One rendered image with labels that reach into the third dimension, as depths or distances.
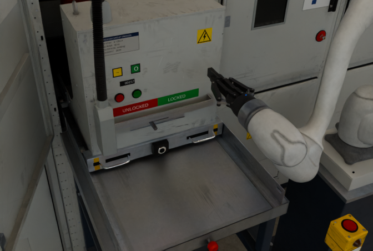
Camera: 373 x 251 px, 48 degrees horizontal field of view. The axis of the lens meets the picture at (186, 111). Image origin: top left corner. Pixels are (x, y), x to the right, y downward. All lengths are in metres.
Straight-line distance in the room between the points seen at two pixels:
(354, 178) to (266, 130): 0.70
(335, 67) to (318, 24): 0.90
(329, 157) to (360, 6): 0.73
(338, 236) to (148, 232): 0.58
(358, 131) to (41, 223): 1.39
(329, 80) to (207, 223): 0.58
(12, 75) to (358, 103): 1.19
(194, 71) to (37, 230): 1.06
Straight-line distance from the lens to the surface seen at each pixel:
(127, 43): 1.32
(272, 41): 1.97
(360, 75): 2.54
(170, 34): 1.36
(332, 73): 1.22
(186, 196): 1.46
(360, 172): 1.75
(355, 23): 1.23
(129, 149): 1.53
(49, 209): 2.00
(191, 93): 1.51
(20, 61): 1.46
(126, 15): 1.35
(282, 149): 1.05
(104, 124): 1.30
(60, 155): 1.84
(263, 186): 1.53
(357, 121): 1.69
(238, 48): 1.87
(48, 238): 2.14
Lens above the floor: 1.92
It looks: 36 degrees down
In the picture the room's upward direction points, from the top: 2 degrees clockwise
